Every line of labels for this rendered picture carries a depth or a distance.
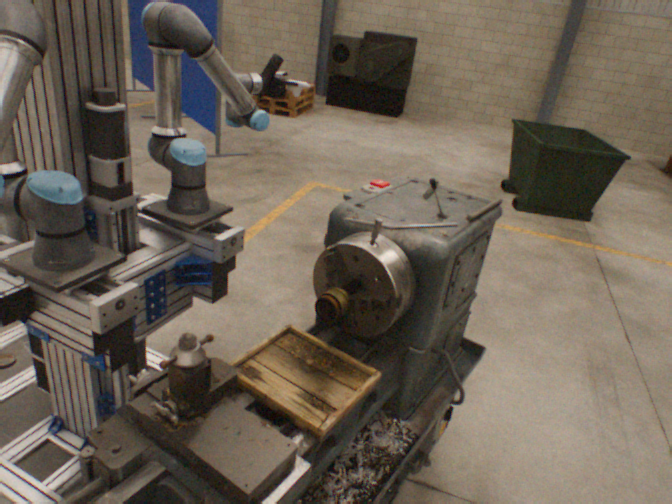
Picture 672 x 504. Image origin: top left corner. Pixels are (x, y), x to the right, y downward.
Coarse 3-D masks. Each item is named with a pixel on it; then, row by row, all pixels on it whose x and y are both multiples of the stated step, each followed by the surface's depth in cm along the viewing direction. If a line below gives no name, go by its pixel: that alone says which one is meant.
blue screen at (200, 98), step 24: (144, 0) 762; (168, 0) 672; (192, 0) 600; (216, 0) 543; (216, 24) 553; (144, 48) 804; (144, 72) 826; (192, 72) 639; (192, 96) 653; (216, 96) 582; (216, 120) 594; (216, 144) 606
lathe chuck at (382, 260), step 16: (352, 240) 150; (368, 240) 150; (320, 256) 156; (352, 256) 149; (368, 256) 145; (384, 256) 146; (320, 272) 158; (352, 272) 151; (368, 272) 147; (384, 272) 144; (400, 272) 147; (320, 288) 160; (352, 288) 160; (368, 288) 149; (384, 288) 146; (400, 288) 145; (400, 304) 148; (352, 320) 157; (368, 320) 153; (384, 320) 149; (368, 336) 155
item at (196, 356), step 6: (198, 342) 111; (174, 348) 109; (198, 348) 109; (174, 354) 108; (180, 354) 107; (186, 354) 107; (192, 354) 108; (198, 354) 109; (204, 354) 110; (180, 360) 107; (186, 360) 107; (192, 360) 108; (198, 360) 108; (180, 366) 107; (186, 366) 107; (192, 366) 108
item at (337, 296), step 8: (336, 288) 144; (320, 296) 145; (328, 296) 141; (336, 296) 141; (344, 296) 143; (320, 304) 145; (328, 304) 140; (336, 304) 140; (344, 304) 142; (320, 312) 144; (328, 312) 146; (336, 312) 140; (344, 312) 144; (328, 320) 142
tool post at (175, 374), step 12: (204, 360) 113; (168, 372) 112; (180, 372) 109; (192, 372) 109; (204, 372) 111; (180, 384) 110; (192, 384) 109; (204, 384) 113; (180, 396) 112; (192, 396) 110
